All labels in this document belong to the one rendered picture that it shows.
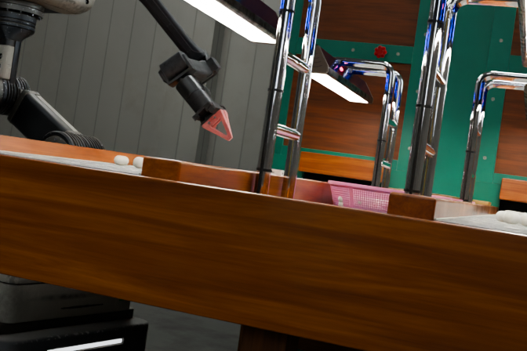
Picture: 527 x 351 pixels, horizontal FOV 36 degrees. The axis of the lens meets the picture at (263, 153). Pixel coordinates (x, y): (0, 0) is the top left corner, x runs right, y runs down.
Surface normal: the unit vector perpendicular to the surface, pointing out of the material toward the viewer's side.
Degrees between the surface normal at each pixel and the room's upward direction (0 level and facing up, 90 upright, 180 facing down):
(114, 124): 90
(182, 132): 90
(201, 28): 90
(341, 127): 90
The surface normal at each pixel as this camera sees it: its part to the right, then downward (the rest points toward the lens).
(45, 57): -0.50, -0.09
